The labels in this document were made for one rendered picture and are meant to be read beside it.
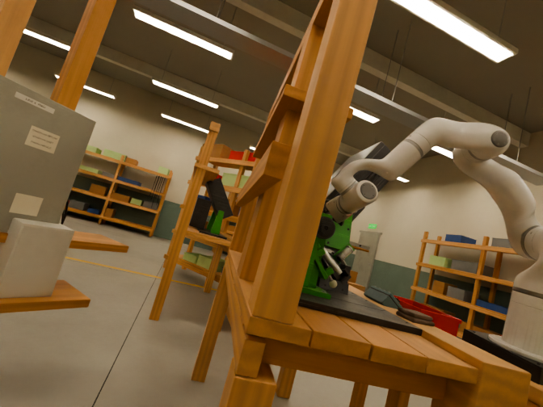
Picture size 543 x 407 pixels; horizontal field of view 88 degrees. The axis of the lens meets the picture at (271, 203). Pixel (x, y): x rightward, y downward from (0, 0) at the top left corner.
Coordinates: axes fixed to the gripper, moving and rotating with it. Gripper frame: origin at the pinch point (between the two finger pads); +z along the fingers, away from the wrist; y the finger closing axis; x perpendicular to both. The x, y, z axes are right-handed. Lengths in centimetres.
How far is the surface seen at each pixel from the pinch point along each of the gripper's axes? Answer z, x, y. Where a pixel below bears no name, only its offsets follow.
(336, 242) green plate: 2.8, 2.6, -12.0
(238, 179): 309, -75, 127
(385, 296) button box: -5.1, 1.2, -40.0
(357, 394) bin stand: 38, 20, -83
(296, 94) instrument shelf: -39, 8, 39
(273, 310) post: -51, 53, -11
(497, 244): 300, -448, -209
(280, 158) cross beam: -51, 32, 18
